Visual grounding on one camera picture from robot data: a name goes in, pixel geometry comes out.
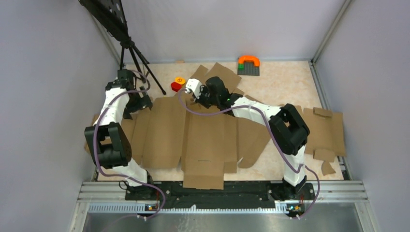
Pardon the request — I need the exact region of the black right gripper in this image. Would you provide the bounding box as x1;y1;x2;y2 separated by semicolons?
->
192;86;219;110

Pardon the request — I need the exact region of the large cardboard box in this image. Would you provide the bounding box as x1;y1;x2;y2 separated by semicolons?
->
126;97;270;189

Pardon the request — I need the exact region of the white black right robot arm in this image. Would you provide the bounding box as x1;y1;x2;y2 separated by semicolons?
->
183;76;310;199

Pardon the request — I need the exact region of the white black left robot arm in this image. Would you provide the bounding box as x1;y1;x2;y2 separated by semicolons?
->
84;69;155;200

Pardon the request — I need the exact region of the folded brown cardboard box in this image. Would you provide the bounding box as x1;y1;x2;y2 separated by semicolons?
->
84;114;136;154

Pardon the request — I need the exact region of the flat cardboard blank underneath left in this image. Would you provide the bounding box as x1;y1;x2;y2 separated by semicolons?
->
189;62;264;106

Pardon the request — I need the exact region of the small red toy piece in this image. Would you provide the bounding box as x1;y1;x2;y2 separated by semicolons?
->
170;76;186;92

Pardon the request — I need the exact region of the orange green grey toy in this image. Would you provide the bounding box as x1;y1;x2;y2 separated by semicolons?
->
237;56;261;76

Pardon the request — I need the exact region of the black tripod stand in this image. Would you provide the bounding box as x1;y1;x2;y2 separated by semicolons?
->
79;0;166;95

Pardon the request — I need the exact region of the flat cardboard blank at right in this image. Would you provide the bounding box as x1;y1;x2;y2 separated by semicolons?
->
302;107;347;176

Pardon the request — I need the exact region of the aluminium frame rail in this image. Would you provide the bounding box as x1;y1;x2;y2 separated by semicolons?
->
69;181;380;232

